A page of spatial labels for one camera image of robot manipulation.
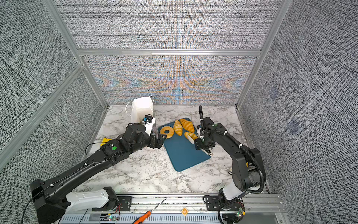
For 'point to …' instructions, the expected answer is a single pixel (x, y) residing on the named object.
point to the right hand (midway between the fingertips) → (201, 145)
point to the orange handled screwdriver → (146, 215)
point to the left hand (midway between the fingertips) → (160, 134)
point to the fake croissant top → (188, 125)
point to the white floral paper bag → (141, 107)
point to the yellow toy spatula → (104, 140)
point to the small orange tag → (185, 211)
